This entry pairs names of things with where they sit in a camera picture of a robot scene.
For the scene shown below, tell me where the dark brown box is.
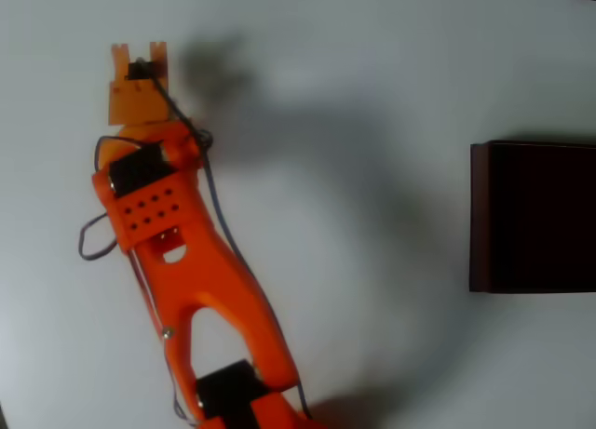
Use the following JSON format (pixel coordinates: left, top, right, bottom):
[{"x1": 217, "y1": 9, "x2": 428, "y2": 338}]
[{"x1": 468, "y1": 140, "x2": 596, "y2": 295}]

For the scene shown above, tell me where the small black camera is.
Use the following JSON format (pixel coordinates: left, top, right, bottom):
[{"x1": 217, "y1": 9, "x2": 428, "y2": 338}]
[{"x1": 125, "y1": 59, "x2": 156, "y2": 84}]

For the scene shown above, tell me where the black camera cable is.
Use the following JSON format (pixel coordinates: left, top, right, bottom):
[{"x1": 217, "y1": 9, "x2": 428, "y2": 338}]
[{"x1": 151, "y1": 74, "x2": 314, "y2": 421}]

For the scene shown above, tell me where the thin dark servo cable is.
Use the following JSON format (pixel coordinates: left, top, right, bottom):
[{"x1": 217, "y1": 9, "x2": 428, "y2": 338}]
[{"x1": 77, "y1": 211, "x2": 202, "y2": 426}]

